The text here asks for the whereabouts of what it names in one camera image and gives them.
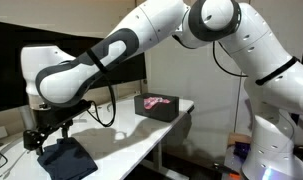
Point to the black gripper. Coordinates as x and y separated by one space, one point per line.
52 120

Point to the navy blue cloth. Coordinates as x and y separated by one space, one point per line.
67 160

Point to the pink floral cloth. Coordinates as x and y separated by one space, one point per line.
152 101

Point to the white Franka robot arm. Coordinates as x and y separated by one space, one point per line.
274 83

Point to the dark grey fabric box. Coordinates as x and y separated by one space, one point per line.
161 113

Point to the brown cardboard box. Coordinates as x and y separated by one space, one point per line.
239 137

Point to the white table leg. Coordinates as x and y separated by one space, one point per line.
159 153

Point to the purple blue item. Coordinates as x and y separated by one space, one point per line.
241 150

